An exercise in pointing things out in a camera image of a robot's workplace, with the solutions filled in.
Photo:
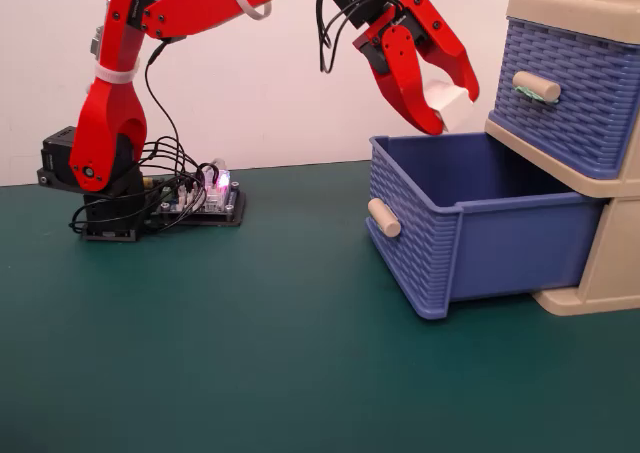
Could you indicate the green putty strip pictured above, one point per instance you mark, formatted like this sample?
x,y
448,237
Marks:
x,y
530,94

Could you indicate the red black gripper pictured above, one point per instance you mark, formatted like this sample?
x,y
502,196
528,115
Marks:
x,y
374,55

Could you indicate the beige plastic drawer cabinet frame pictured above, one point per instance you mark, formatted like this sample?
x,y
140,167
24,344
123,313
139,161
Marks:
x,y
617,253

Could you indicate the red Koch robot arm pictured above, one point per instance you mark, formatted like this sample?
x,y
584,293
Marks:
x,y
112,108

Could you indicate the motor controller circuit board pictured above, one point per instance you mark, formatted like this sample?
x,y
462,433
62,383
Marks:
x,y
222,207

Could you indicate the white brick cube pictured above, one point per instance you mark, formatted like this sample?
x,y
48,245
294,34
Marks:
x,y
452,105

